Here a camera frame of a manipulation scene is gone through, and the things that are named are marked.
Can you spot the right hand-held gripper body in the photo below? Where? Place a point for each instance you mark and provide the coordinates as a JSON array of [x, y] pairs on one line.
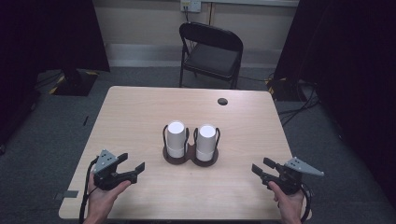
[[288, 182]]

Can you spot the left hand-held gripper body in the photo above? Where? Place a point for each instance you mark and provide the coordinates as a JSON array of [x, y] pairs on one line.
[[107, 179]]

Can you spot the white cup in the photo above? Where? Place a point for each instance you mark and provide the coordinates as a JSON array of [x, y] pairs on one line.
[[176, 138], [206, 141]]

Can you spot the person's right hand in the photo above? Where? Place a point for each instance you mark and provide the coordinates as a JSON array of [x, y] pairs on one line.
[[291, 205]]

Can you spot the person's left hand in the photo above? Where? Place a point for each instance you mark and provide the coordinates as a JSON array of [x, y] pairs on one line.
[[101, 202]]

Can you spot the grey floor tape strip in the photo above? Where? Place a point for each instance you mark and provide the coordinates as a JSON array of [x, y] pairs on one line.
[[67, 194]]

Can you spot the black stand base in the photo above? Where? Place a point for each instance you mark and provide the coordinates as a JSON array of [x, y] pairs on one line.
[[285, 90], [74, 82]]

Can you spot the black folding chair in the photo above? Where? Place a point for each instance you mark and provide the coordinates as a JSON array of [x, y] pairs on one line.
[[211, 57]]

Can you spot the dark curtain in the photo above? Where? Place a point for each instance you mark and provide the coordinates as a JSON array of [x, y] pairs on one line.
[[348, 62], [46, 37]]

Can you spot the white wall socket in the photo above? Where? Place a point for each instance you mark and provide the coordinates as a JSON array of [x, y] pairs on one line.
[[190, 5]]

